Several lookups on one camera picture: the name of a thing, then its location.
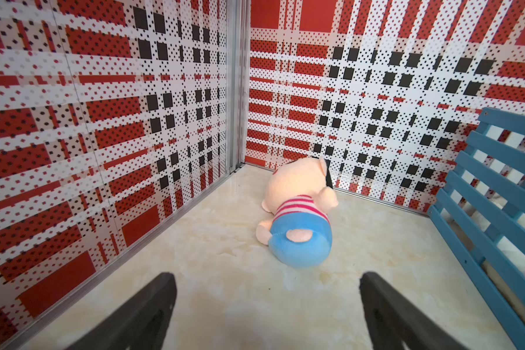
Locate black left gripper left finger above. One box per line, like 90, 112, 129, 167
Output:
69, 272, 177, 349

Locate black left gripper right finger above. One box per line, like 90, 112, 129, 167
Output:
360, 271, 465, 349

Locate blue white toy crib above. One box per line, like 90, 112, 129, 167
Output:
428, 108, 525, 349

